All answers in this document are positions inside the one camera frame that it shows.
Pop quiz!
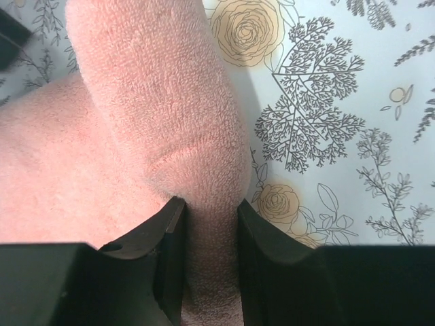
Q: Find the floral table mat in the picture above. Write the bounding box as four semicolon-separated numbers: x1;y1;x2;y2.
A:
1;1;434;247

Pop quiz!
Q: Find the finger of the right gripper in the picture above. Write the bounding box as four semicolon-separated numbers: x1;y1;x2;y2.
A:
0;10;33;72

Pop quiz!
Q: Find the pink towel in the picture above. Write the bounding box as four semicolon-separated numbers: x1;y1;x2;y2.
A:
1;1;251;325

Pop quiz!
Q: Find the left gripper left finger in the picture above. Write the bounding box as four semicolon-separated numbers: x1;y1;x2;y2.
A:
1;198;186;325

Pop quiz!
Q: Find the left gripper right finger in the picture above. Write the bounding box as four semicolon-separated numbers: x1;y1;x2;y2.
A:
237;201;434;326

